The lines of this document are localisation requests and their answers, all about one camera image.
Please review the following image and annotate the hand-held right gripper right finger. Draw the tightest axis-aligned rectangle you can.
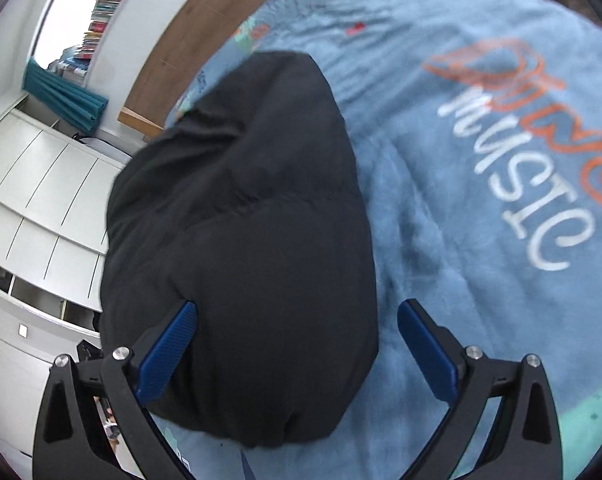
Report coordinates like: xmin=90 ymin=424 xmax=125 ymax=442
xmin=397 ymin=299 xmax=564 ymax=480

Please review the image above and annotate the white wardrobe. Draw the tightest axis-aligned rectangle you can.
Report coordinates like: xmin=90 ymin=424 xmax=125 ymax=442
xmin=0 ymin=95 xmax=132 ymax=461

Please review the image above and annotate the row of books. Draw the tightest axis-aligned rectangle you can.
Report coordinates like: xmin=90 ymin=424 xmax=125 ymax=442
xmin=56 ymin=0 xmax=152 ymax=83

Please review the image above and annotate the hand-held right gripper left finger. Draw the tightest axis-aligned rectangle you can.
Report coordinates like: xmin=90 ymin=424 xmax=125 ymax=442
xmin=31 ymin=301 xmax=199 ymax=480

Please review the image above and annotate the wooden headboard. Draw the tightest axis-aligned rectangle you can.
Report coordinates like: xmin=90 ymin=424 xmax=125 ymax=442
xmin=118 ymin=0 xmax=302 ymax=136

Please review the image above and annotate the blue printed bed blanket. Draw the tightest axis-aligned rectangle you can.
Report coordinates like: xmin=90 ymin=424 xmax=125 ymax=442
xmin=146 ymin=0 xmax=602 ymax=480

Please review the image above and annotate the black puffer jacket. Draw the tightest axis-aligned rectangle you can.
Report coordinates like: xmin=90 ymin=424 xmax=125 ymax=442
xmin=98 ymin=51 xmax=379 ymax=448

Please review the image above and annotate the teal curtain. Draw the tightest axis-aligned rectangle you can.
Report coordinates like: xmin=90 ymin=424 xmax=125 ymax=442
xmin=22 ymin=57 xmax=109 ymax=133

